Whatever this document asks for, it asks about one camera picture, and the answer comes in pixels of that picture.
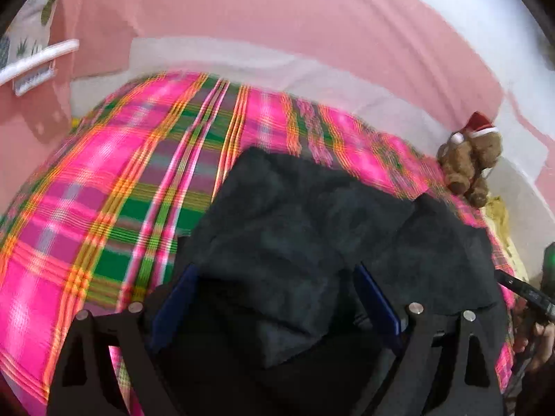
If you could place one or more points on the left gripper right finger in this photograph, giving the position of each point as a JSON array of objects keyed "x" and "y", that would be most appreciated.
[{"x": 443, "y": 363}]

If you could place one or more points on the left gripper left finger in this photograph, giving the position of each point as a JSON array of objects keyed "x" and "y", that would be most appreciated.
[{"x": 84, "y": 380}]

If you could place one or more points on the black puffer jacket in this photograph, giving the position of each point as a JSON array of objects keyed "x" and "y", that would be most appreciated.
[{"x": 275, "y": 325}]

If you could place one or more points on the person right hand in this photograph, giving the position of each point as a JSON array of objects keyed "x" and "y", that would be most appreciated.
[{"x": 539, "y": 335}]

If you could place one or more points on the yellow cloth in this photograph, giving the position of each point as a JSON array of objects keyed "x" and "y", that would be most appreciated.
[{"x": 497, "y": 218}]

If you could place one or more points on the brown teddy bear santa hat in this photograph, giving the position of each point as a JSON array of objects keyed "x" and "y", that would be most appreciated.
[{"x": 465, "y": 157}]

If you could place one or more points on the pink plaid bed sheet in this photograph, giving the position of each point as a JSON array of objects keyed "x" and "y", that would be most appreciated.
[{"x": 96, "y": 224}]

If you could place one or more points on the white shelf board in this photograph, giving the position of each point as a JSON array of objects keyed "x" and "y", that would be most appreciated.
[{"x": 30, "y": 72}]

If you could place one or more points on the pineapple print fabric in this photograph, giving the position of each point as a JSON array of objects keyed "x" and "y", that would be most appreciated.
[{"x": 29, "y": 32}]

